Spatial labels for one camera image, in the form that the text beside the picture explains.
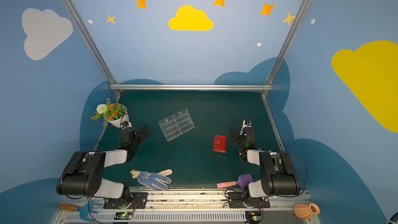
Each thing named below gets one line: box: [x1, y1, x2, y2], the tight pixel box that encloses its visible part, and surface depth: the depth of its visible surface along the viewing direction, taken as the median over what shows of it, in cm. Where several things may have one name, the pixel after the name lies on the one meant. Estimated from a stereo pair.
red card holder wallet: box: [212, 134, 227, 153], surface depth 95 cm
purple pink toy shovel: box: [216, 173, 254, 189], surface depth 80 cm
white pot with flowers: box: [90, 98, 130, 129], surface depth 94 cm
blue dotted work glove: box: [130, 169, 173, 191], surface depth 82 cm
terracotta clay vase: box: [293, 202, 321, 220], surface depth 64 cm
